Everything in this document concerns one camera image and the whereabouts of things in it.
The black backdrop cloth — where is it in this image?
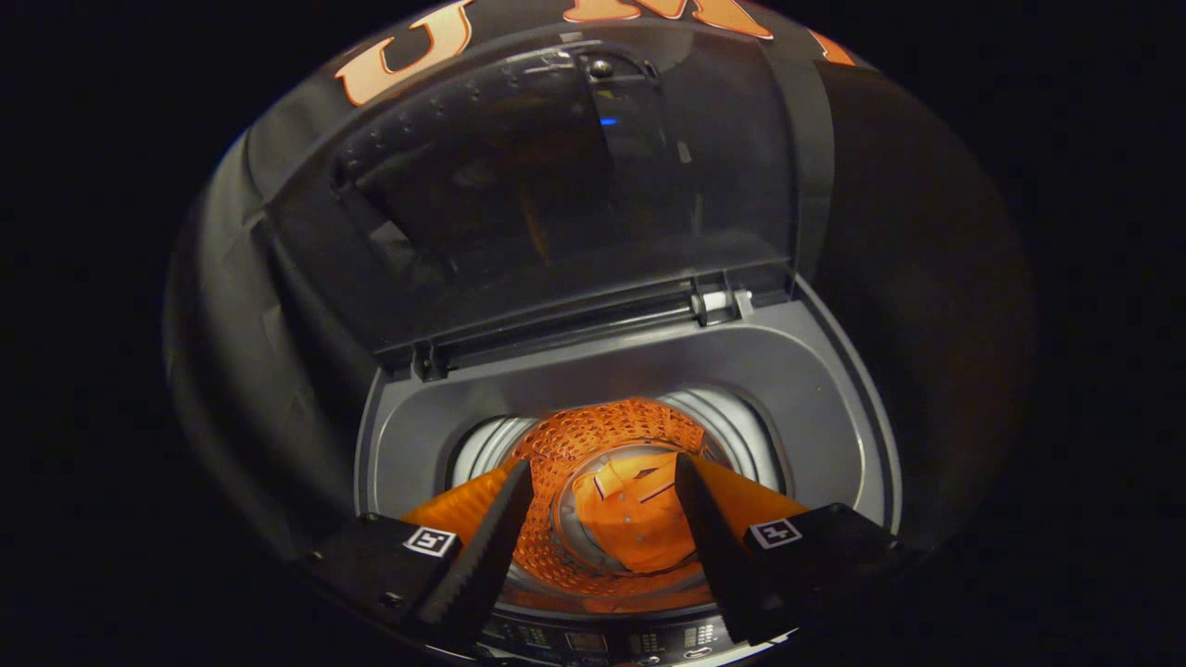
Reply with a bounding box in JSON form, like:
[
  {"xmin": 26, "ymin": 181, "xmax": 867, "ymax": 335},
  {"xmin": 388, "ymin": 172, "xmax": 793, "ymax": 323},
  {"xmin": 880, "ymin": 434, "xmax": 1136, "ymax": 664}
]
[{"xmin": 162, "ymin": 0, "xmax": 1036, "ymax": 561}]

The dark transparent washing machine lid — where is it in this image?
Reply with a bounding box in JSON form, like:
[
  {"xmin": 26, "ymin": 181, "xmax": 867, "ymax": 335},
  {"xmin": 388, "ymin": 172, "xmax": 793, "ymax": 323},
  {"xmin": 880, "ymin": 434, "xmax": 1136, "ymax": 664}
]
[{"xmin": 248, "ymin": 20, "xmax": 837, "ymax": 383}]

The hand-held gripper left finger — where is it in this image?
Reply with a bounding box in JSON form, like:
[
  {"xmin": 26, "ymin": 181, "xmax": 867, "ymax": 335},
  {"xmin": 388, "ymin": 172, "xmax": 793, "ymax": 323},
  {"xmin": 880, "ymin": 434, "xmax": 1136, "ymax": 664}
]
[{"xmin": 296, "ymin": 459, "xmax": 536, "ymax": 654}]

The yellow polo shirt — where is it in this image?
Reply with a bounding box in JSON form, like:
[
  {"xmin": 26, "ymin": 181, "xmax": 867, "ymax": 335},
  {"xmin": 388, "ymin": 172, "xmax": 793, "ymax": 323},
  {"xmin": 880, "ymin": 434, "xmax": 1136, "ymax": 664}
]
[{"xmin": 572, "ymin": 451, "xmax": 699, "ymax": 574}]

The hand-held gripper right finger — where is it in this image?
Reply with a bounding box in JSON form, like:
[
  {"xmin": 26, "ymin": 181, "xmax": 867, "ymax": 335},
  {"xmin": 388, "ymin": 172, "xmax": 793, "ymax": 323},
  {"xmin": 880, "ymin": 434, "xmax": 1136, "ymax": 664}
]
[{"xmin": 674, "ymin": 452, "xmax": 929, "ymax": 647}]

